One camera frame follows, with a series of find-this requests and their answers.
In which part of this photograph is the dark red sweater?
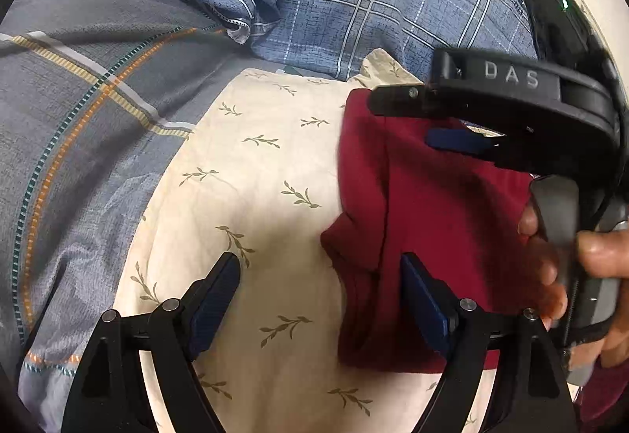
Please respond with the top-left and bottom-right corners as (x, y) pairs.
(321, 89), (539, 373)

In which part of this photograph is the person's right hand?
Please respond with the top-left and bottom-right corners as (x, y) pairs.
(517, 204), (628, 368)

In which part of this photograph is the cream leaf-print pillow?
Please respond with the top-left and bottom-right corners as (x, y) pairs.
(114, 52), (437, 432)

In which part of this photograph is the grey plaid bedsheet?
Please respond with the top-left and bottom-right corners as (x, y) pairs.
(0, 0), (296, 433)

